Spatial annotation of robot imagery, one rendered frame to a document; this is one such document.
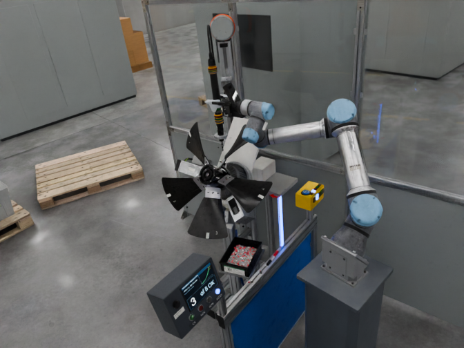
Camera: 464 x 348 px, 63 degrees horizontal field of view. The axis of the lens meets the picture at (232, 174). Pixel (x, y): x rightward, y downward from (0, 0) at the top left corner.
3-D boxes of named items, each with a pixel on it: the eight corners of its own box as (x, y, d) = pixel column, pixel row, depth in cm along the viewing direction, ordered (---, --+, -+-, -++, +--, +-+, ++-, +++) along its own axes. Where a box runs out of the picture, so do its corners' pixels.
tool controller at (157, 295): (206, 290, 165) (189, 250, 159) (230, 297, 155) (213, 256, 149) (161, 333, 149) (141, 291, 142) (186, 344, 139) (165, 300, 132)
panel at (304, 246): (309, 302, 265) (309, 227, 233) (311, 302, 265) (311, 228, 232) (239, 399, 212) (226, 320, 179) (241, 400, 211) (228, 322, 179)
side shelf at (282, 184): (256, 170, 291) (256, 166, 289) (297, 181, 270) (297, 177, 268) (237, 184, 275) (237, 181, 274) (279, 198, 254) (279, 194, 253)
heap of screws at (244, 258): (236, 247, 219) (235, 242, 217) (259, 252, 213) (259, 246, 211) (223, 270, 204) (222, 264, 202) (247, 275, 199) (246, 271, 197)
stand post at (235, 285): (235, 298, 290) (221, 200, 245) (245, 303, 285) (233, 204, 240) (232, 302, 287) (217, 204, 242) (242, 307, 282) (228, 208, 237)
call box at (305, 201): (308, 195, 230) (308, 179, 225) (324, 199, 224) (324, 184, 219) (295, 208, 219) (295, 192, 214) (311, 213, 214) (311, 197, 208)
